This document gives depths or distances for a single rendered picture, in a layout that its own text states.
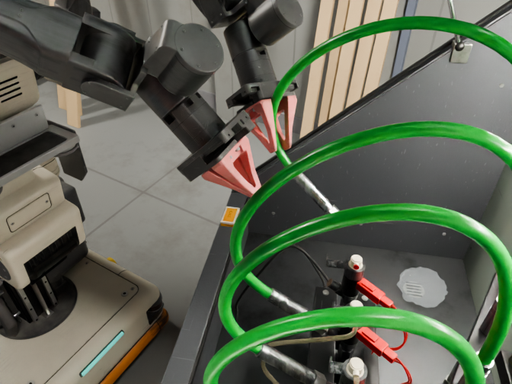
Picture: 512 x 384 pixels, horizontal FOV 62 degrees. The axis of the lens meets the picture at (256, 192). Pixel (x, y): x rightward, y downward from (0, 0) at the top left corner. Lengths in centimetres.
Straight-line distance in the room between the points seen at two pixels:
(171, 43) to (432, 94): 51
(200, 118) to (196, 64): 8
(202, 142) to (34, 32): 21
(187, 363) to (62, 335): 99
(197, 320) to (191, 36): 46
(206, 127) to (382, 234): 60
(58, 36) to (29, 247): 78
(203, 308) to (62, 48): 46
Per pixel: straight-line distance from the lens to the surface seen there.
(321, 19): 239
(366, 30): 54
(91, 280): 177
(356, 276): 63
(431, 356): 91
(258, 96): 64
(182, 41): 47
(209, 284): 79
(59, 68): 52
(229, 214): 90
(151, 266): 214
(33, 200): 121
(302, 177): 68
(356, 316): 31
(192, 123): 52
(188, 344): 73
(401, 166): 90
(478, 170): 93
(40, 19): 52
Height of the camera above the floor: 156
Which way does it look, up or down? 39 degrees down
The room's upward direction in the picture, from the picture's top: straight up
